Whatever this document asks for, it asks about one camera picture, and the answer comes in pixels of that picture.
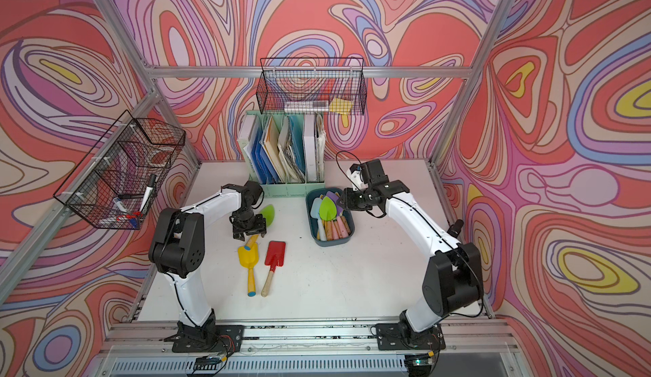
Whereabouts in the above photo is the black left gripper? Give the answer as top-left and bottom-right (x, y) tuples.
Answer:
(234, 210), (268, 241)

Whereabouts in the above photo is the green shovel yellow handle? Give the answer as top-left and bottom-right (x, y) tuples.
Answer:
(244, 205), (276, 251)

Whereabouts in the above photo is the yellow shovel blue handle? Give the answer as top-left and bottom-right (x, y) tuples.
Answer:
(237, 243), (259, 297)

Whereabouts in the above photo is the red shovel wooden handle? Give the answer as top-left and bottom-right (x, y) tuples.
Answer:
(261, 241), (287, 297)

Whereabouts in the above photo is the yellow shovel wooden handle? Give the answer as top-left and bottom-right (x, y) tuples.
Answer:
(341, 216), (352, 236)

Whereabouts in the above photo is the green shovel wooden handle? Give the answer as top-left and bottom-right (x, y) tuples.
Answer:
(320, 197), (337, 221)

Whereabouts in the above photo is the dark teal storage box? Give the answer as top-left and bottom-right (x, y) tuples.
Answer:
(305, 187), (355, 247)

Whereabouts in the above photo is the light blue shovel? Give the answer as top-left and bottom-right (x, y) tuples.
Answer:
(310, 197), (322, 222)

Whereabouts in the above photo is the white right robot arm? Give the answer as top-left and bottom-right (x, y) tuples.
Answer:
(337, 159), (484, 334)

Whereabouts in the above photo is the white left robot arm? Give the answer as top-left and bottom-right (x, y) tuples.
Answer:
(149, 180), (267, 331)

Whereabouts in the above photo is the mint green file organizer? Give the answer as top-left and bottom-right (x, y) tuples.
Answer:
(237, 112), (326, 198)

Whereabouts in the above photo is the black stapler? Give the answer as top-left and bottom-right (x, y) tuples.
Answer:
(447, 219), (465, 238)

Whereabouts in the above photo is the yellow sponge in basket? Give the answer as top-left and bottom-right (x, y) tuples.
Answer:
(328, 97), (354, 115)

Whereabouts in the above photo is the black marker pen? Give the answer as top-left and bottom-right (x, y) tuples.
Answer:
(139, 174), (157, 216)

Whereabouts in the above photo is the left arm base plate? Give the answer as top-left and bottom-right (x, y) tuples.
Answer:
(164, 323), (244, 354)

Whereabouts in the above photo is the black wire basket back wall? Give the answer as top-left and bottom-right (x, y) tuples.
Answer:
(256, 56), (368, 115)

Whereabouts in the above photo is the black wire basket wall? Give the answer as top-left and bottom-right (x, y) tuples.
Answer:
(54, 112), (186, 231)
(256, 56), (368, 115)

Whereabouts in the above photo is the black wire basket left wall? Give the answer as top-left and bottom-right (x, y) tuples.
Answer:
(54, 112), (186, 231)

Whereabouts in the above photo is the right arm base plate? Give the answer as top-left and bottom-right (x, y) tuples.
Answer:
(371, 322), (446, 353)

